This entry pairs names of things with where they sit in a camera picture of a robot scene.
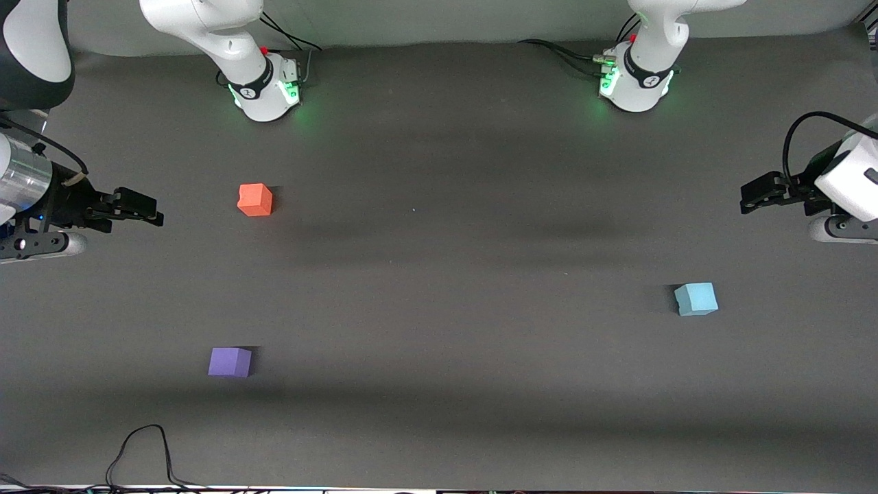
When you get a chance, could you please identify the light blue foam block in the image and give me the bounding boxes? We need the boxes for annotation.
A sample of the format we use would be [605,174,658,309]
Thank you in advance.
[674,282,719,317]

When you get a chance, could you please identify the orange foam block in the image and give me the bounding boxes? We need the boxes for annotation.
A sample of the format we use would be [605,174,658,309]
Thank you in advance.
[237,183,274,217]

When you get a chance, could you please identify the purple foam block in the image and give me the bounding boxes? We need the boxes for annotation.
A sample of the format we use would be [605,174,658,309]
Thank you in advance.
[208,347,252,378]

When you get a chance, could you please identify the dark grey table mat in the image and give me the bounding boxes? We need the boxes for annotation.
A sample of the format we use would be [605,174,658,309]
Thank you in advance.
[0,26,878,490]

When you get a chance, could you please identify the black right arm base cables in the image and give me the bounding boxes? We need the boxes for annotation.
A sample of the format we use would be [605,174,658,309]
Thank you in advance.
[255,10,323,89]

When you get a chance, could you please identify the black arm base cables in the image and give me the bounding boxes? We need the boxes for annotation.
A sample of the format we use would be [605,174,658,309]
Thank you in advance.
[255,10,323,89]
[517,12,642,78]

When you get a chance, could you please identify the looped thin black cable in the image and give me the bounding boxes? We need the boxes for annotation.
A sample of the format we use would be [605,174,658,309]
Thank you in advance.
[106,424,206,492]

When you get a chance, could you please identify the black left arm base cables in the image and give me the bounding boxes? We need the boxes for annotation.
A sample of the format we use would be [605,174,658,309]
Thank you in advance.
[517,12,642,78]

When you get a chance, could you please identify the black cable bundle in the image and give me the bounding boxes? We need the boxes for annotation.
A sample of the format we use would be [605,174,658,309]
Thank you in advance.
[0,472,110,494]

